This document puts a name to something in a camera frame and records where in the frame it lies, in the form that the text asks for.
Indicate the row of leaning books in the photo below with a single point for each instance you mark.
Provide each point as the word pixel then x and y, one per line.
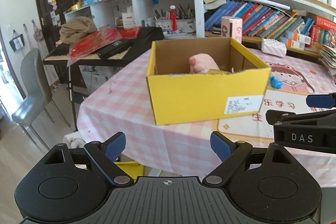
pixel 262 19

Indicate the beige scarf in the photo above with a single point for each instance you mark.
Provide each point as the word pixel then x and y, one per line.
pixel 77 29

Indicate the yellow ribbon roll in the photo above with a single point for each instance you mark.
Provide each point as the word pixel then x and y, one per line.
pixel 76 6

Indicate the large white pen holder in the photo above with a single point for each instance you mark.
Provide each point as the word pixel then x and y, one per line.
pixel 186 26

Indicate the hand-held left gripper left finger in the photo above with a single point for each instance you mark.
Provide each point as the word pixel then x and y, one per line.
pixel 115 145

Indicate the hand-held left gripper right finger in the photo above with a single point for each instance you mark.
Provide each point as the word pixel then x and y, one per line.
pixel 220 146

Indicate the cartoon girl desk mat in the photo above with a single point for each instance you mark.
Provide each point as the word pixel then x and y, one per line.
pixel 288 74

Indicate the dark tote bag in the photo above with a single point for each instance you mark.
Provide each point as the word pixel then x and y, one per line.
pixel 16 44

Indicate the white box red label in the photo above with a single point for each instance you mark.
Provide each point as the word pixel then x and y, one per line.
pixel 128 20

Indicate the black keyboard stand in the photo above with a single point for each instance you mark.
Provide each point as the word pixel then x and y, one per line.
pixel 70 90

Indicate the black flat case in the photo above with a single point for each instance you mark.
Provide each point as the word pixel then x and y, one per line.
pixel 115 47

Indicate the stack of booklets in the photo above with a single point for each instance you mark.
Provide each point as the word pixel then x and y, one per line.
pixel 329 56

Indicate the small white pen holder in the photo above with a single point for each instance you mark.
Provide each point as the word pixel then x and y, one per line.
pixel 163 25

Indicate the yellow tape roll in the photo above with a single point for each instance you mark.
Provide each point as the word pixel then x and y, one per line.
pixel 220 71

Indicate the white shelf unit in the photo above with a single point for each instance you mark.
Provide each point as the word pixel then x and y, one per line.
pixel 141 3

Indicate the black electronic keyboard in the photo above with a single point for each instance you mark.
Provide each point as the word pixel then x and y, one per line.
pixel 141 37

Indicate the grey chair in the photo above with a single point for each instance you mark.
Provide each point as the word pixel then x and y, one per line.
pixel 34 77

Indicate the yellow cardboard box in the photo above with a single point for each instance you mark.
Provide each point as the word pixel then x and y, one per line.
pixel 197 98

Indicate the blue packets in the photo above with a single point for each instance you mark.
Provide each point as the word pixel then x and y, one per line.
pixel 92 0

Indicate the orange and white boxes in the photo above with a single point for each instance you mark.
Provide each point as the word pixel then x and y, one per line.
pixel 296 39

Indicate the red plastic bag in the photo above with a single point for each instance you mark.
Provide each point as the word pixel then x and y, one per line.
pixel 89 45

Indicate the pink checked tablecloth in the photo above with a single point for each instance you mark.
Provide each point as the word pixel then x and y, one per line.
pixel 126 98

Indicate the pink cartoon cylinder box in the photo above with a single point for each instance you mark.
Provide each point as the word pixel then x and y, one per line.
pixel 229 29

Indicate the red tassel ornament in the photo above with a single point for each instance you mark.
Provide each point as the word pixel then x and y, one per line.
pixel 173 19

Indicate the small plush door charm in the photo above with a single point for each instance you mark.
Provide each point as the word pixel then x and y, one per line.
pixel 52 2

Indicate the small blue box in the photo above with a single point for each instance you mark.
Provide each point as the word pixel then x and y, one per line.
pixel 148 22

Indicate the small blue toy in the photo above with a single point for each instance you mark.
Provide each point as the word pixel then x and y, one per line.
pixel 276 82

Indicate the red paper packet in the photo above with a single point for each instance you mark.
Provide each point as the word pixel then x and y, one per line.
pixel 130 32

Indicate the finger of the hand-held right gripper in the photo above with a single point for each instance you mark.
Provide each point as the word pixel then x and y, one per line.
pixel 288 116
pixel 319 101

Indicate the pink plush paw toy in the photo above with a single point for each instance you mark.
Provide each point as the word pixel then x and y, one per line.
pixel 202 62

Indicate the white quilted purse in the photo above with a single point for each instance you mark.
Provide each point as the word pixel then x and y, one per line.
pixel 274 47

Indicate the pink hanging bag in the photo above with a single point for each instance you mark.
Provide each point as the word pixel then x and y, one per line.
pixel 38 33

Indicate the yellow object under table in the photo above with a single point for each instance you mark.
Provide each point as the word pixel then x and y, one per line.
pixel 130 167

